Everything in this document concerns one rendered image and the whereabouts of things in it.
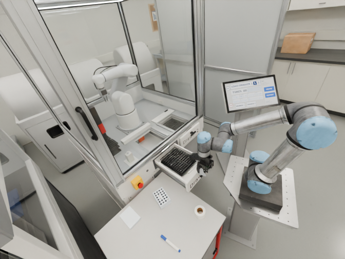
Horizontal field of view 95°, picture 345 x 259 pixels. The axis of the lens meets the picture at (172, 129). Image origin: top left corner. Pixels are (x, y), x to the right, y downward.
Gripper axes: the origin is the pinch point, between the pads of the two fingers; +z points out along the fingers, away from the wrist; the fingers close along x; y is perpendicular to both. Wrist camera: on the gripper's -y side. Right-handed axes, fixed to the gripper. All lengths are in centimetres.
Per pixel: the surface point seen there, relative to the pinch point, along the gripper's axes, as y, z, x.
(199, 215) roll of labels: 12.7, 10.5, -21.2
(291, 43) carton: -24, -16, 319
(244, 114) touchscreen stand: -9, 7, 93
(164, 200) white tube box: -11.8, 10.8, -27.7
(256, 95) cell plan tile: -2, -16, 98
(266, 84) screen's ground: 1, -23, 109
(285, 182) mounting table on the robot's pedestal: 45, 14, 37
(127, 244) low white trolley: -12, 15, -60
